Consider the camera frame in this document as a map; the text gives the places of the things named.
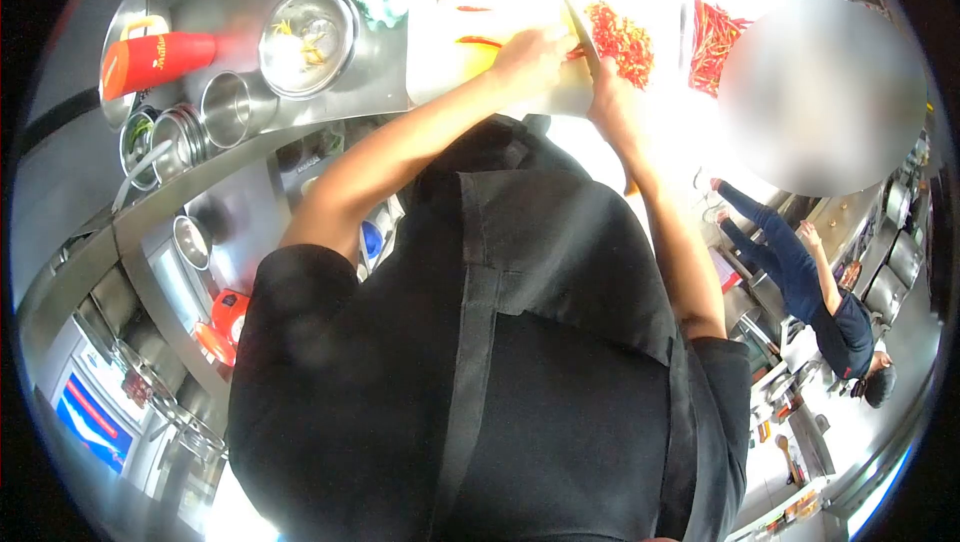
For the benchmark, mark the blue lit display screen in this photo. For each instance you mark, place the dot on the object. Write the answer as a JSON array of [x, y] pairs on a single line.
[[94, 422]]

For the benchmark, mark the pale yellow cutting board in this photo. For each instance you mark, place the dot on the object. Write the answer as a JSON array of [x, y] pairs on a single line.
[[465, 69]]

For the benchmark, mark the steel bowl with yellow scraps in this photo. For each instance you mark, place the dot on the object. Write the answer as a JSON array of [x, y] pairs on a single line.
[[307, 43]]

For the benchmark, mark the person's right hand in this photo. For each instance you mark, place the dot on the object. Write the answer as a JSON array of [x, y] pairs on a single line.
[[619, 111]]

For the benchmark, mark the steel canister with green contents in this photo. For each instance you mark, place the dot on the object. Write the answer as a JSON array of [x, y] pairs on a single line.
[[139, 144]]

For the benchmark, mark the small steel bowl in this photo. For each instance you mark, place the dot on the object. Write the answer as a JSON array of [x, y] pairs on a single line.
[[191, 242]]

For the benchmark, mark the person's right fingers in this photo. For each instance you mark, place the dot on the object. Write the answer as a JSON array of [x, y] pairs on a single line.
[[600, 84]]

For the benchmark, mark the steel kitchen knife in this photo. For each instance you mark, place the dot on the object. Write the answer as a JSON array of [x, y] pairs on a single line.
[[583, 36]]

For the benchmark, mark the pile of whole red chillies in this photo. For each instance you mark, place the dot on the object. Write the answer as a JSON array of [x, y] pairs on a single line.
[[712, 43]]

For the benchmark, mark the pile of chopped red chilli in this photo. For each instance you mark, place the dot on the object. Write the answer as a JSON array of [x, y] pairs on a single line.
[[622, 43]]

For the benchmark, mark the orange red plastic container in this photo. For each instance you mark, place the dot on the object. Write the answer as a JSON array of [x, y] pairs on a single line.
[[225, 317]]

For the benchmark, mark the person's left hand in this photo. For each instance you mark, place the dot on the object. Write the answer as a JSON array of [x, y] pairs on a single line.
[[529, 62]]

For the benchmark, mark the large steel plate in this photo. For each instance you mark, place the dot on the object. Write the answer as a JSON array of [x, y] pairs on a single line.
[[116, 111]]

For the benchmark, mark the person's body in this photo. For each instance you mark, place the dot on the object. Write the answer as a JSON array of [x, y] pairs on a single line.
[[525, 362]]

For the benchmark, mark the ribbed steel canister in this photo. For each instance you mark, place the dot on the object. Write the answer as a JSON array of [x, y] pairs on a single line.
[[178, 141]]

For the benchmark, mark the red chilli being cut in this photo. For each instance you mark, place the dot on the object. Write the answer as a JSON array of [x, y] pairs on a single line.
[[574, 54]]

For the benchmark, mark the empty steel cup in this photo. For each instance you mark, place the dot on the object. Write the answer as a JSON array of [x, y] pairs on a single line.
[[229, 108]]

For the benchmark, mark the person's left fingers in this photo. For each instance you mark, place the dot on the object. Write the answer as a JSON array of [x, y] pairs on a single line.
[[559, 43]]

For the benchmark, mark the red plastic jug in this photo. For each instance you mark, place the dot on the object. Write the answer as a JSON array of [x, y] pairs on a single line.
[[157, 60]]

